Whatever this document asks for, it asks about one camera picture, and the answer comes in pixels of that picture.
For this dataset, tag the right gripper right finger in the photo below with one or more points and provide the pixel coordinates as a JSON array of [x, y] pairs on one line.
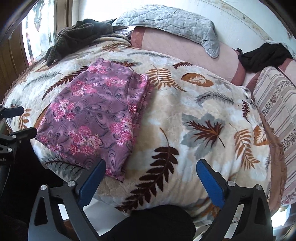
[[255, 220]]

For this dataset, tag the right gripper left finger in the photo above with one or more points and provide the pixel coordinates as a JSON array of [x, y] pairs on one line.
[[46, 222]]

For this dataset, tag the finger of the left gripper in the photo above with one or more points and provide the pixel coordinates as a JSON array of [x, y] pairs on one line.
[[16, 138], [6, 112]]

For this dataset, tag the purple floral shirt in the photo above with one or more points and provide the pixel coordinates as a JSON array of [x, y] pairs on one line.
[[97, 116]]

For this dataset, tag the dark grey knitted garment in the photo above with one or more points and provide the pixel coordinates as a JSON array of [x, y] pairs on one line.
[[78, 36]]

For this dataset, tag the cream leaf-pattern blanket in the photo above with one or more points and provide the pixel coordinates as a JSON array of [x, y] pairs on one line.
[[191, 114]]

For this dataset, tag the striped floral cushion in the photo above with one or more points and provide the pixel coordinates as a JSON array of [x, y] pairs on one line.
[[274, 96]]

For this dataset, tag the pink quilted bedding roll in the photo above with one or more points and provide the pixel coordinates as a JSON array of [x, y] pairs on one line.
[[226, 65]]

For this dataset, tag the black garment on bedding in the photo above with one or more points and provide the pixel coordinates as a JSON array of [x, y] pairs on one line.
[[266, 55]]

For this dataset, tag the grey quilted pillow cover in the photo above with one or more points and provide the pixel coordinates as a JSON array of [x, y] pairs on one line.
[[175, 21]]

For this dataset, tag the wooden window frame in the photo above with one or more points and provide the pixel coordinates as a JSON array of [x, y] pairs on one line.
[[28, 30]]

